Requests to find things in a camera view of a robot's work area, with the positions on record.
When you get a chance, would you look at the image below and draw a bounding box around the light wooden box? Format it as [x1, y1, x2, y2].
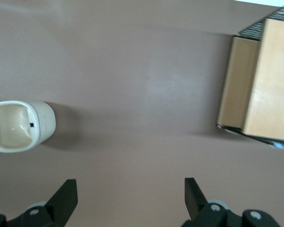
[216, 18, 284, 143]

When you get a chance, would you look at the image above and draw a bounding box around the white square trash can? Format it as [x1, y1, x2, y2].
[0, 100, 57, 153]

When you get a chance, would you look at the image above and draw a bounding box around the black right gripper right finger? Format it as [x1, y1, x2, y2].
[179, 177, 283, 227]

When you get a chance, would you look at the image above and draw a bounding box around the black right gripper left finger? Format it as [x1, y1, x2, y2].
[0, 178, 79, 227]

